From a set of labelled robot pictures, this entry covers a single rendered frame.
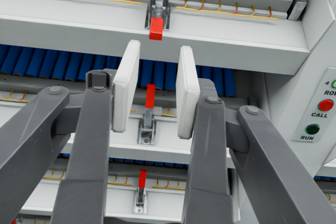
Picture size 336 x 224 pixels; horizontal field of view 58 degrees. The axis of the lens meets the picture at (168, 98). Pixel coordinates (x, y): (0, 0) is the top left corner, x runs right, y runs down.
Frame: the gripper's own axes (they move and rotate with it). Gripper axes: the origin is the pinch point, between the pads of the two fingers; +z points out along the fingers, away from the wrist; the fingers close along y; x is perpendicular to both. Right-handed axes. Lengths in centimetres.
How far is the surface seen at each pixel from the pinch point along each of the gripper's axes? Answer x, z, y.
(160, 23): 0.6, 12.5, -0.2
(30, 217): -52, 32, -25
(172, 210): -37.9, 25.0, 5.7
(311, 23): 1.2, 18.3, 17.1
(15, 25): -2.6, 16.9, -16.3
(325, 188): -33, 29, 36
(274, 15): 1.1, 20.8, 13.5
